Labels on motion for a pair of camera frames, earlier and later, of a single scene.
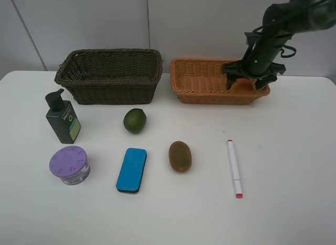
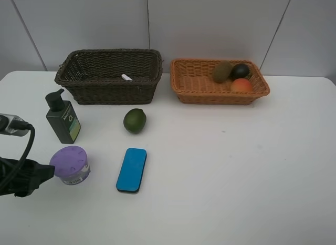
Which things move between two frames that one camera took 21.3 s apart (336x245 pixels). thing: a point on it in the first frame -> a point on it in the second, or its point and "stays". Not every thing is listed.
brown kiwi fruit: (180, 156) -> (222, 70)
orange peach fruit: (241, 86) stays
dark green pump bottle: (62, 117) stays
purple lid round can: (70, 162) stays
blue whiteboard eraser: (130, 173) stays
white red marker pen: (234, 170) -> (125, 77)
